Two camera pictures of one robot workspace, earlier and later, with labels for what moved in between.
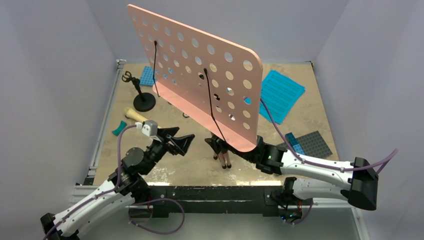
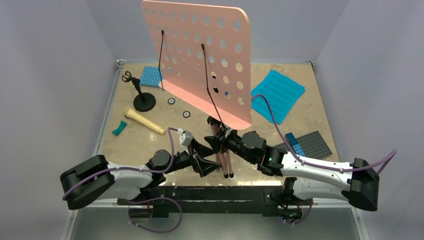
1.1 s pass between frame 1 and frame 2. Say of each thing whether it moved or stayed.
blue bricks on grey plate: stayed
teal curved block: stayed
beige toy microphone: stayed
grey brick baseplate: stayed
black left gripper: moved
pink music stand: moved
